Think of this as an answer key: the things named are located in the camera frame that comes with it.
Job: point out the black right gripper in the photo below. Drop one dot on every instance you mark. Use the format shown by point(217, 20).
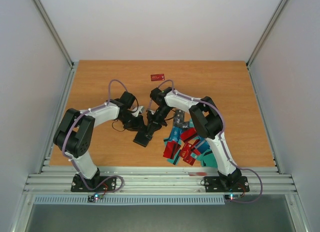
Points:
point(152, 127)

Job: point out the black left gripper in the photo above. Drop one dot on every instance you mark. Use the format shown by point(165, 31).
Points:
point(138, 126)

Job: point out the black leather card holder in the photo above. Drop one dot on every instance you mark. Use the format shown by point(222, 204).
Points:
point(142, 138)

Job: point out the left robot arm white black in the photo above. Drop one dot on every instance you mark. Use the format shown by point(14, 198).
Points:
point(74, 134)

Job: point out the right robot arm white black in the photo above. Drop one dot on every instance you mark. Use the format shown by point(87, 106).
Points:
point(208, 123)

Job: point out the blue card under red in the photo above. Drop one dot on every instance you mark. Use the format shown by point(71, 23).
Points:
point(175, 134)

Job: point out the black VIP card near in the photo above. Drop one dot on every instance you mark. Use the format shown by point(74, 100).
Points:
point(178, 119)

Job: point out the red card black stripe upright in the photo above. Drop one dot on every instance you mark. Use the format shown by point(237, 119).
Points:
point(171, 148)

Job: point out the black VIP card far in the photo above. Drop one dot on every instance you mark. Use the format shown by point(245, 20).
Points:
point(179, 113)

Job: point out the black VIP card tilted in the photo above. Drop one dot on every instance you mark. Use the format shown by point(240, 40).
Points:
point(185, 125)

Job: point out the red card stripe centre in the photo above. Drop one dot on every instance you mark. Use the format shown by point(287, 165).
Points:
point(188, 135)

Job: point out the red chip card bottom centre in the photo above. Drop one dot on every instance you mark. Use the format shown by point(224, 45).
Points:
point(185, 151)

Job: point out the teal card stripe bottom centre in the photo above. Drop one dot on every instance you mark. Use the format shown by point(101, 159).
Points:
point(175, 159)

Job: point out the teal card stripe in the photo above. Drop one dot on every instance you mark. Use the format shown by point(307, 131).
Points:
point(208, 160)
point(175, 159)

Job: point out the lone red card far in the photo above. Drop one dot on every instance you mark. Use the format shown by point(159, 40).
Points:
point(157, 77)

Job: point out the blue card centre right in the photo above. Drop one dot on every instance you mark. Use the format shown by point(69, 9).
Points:
point(200, 147)

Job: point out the teal card stripe bottom right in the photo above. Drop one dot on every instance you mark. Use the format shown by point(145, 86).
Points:
point(208, 160)

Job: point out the left controller board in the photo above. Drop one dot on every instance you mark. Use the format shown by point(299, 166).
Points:
point(94, 198)

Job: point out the controller board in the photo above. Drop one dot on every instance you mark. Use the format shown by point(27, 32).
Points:
point(94, 198)
point(232, 197)

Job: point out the right controller board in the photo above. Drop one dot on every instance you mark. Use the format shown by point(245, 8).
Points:
point(232, 197)

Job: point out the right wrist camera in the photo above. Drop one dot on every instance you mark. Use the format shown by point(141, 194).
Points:
point(150, 114)

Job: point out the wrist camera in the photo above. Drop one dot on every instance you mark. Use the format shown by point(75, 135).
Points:
point(150, 114)
point(139, 111)

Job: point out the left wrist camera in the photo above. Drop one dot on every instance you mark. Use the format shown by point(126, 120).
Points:
point(139, 111)

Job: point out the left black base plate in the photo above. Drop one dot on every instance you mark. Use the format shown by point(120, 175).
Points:
point(96, 184)

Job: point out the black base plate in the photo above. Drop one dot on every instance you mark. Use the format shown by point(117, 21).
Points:
point(214, 184)
point(96, 184)

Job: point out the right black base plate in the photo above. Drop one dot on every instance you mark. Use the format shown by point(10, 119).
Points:
point(214, 184)

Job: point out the aluminium rail frame front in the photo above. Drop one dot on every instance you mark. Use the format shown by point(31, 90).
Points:
point(159, 180)

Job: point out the grey slotted cable duct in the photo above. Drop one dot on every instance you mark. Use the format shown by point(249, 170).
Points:
point(132, 200)

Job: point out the left aluminium corner post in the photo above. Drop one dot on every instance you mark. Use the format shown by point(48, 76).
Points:
point(48, 22)

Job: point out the aluminium corner post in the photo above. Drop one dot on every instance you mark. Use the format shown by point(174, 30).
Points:
point(48, 22)
point(266, 32)

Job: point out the right aluminium corner post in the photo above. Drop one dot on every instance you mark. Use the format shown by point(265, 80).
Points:
point(266, 32)

